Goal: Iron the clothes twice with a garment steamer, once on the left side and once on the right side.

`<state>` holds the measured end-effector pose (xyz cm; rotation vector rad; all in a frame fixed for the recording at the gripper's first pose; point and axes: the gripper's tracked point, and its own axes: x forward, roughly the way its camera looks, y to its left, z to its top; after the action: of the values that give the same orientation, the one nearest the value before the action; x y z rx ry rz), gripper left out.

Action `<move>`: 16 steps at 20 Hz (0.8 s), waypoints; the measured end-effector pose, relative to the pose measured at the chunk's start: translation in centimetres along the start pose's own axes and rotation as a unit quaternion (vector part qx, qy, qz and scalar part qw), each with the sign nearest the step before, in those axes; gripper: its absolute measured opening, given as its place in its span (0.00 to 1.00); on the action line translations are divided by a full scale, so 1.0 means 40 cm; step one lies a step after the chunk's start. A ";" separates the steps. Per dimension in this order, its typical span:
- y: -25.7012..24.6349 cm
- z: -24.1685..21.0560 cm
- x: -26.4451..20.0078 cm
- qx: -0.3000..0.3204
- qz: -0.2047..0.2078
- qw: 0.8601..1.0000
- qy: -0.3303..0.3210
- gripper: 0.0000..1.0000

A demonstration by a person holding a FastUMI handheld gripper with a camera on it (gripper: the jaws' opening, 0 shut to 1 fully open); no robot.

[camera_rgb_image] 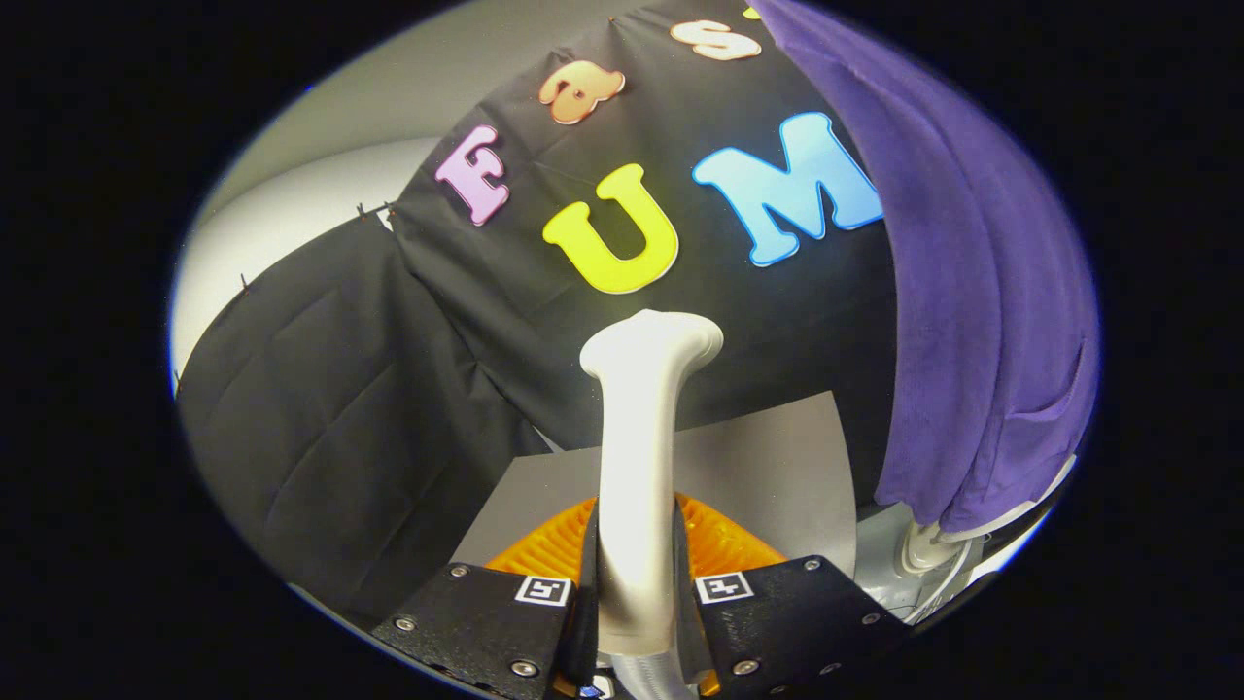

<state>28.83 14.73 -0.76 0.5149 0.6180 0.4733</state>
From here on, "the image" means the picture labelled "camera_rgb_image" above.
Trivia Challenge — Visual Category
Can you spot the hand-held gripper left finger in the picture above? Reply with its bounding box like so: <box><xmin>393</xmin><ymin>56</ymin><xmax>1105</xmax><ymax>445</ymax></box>
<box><xmin>369</xmin><ymin>496</ymin><xmax>600</xmax><ymax>700</ymax></box>

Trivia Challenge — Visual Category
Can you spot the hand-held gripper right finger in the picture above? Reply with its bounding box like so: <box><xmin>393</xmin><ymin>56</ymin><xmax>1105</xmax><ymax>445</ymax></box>
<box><xmin>671</xmin><ymin>491</ymin><xmax>915</xmax><ymax>700</ymax></box>

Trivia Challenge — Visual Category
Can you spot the white garment steamer head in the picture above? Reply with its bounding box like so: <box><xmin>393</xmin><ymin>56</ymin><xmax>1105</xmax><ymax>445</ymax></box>
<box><xmin>580</xmin><ymin>309</ymin><xmax>725</xmax><ymax>672</ymax></box>

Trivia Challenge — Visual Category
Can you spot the grey garment steamer base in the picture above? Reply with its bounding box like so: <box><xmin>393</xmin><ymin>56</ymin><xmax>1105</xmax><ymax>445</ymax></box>
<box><xmin>855</xmin><ymin>501</ymin><xmax>1055</xmax><ymax>625</ymax></box>

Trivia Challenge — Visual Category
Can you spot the purple corduroy jacket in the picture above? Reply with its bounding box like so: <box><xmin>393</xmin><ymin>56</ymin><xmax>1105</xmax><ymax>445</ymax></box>
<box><xmin>748</xmin><ymin>0</ymin><xmax>1102</xmax><ymax>534</ymax></box>

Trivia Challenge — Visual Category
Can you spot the grey cabinet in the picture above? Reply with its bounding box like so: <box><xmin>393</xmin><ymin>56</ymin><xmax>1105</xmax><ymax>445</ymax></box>
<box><xmin>452</xmin><ymin>391</ymin><xmax>858</xmax><ymax>577</ymax></box>

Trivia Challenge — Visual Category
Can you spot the black backdrop cloth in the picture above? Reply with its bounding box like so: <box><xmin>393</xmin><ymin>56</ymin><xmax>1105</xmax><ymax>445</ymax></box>
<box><xmin>175</xmin><ymin>0</ymin><xmax>900</xmax><ymax>623</ymax></box>

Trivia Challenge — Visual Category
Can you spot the white torso form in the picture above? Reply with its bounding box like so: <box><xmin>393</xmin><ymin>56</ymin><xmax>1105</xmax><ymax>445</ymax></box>
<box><xmin>933</xmin><ymin>455</ymin><xmax>1080</xmax><ymax>545</ymax></box>

